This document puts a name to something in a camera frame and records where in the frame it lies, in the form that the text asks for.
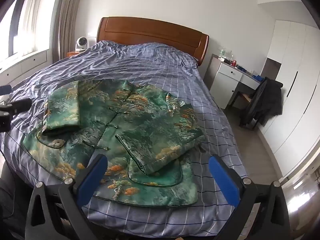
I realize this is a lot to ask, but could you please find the black jacket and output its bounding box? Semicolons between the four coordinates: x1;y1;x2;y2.
239;77;284;130

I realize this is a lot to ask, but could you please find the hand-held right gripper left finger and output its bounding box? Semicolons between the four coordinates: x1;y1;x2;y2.
25;154;108;240

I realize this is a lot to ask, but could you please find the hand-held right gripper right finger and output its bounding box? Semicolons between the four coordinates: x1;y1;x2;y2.
209;156;292;240

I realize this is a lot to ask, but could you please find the brown curtain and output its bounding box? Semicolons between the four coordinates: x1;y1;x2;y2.
52;0;87;63

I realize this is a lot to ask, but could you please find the wooden chair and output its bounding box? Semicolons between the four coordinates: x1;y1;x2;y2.
229;90;260;130

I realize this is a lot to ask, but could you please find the white window bench cabinet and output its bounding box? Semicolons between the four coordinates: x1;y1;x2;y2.
0;50;48;90

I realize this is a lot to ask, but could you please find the white wardrobe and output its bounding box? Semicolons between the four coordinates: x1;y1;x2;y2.
257;20;320;175

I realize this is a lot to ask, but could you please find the white sheer curtain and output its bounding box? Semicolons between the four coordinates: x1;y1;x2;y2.
19;0;50;55

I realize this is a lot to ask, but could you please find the wooden bed headboard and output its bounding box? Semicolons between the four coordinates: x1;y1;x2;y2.
96;17;209;67

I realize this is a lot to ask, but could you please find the green patterned brocade jacket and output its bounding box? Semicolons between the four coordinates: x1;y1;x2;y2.
22;79;205;207

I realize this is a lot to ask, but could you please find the white desk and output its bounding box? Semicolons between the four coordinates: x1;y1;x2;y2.
209;54;265;109

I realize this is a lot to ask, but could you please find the bed with blue checked sheet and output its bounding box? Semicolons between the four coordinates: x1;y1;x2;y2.
0;40;248;240

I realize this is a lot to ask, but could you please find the small white fan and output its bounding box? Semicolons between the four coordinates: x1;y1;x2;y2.
75;37;88;53

